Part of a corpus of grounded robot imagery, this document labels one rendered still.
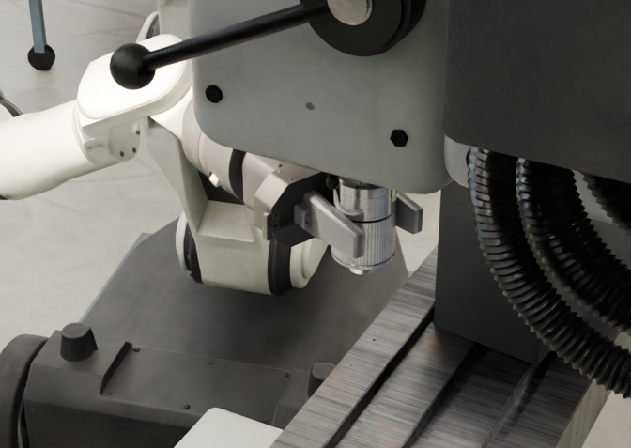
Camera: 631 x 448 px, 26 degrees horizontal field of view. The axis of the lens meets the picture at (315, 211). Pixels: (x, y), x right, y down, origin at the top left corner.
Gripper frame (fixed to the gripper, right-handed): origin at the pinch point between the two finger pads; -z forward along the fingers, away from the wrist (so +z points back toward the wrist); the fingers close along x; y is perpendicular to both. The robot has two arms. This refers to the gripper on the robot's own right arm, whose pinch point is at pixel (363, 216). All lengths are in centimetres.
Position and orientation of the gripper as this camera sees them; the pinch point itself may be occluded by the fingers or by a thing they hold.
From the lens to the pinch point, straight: 99.4
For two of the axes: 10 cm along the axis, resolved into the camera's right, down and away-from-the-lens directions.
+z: -6.1, -4.2, 6.7
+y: -0.1, 8.5, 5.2
